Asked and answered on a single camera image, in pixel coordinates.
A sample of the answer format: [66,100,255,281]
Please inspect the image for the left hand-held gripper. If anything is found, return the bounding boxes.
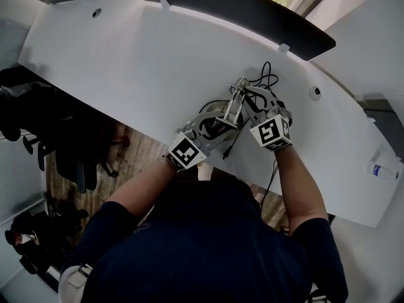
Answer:
[162,110,243,172]

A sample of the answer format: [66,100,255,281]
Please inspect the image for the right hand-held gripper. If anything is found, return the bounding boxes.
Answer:
[244,86,294,152]

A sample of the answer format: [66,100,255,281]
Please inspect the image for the silver metal desk lamp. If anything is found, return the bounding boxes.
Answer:
[198,75,254,142]

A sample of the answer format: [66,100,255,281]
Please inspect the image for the person's left forearm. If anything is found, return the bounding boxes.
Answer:
[105,157,179,219]

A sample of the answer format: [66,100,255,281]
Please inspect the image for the person's right forearm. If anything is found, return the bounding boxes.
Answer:
[273,143,330,234]

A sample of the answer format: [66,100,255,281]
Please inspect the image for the black curved desk partition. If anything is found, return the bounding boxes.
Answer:
[126,0,336,63]

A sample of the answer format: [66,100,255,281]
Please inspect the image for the person's navy shirt torso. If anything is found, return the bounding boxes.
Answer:
[59,168,350,303]

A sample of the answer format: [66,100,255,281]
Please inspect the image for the grey side partition panel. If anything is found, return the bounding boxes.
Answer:
[353,92,404,129]

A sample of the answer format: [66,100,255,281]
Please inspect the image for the clear plastic water bottle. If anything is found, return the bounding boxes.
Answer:
[365,160,401,181]

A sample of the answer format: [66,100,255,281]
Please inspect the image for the black office chair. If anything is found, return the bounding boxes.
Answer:
[0,67,131,195]

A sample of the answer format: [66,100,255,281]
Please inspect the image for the black bag pile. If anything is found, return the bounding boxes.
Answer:
[4,199,90,276]

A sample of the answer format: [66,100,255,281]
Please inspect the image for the person's white trousers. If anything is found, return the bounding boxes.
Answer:
[57,263,95,303]

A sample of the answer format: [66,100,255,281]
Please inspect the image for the black lamp power cable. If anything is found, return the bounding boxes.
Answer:
[222,61,281,160]

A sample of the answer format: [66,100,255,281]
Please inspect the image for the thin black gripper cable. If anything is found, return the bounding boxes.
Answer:
[259,158,280,213]

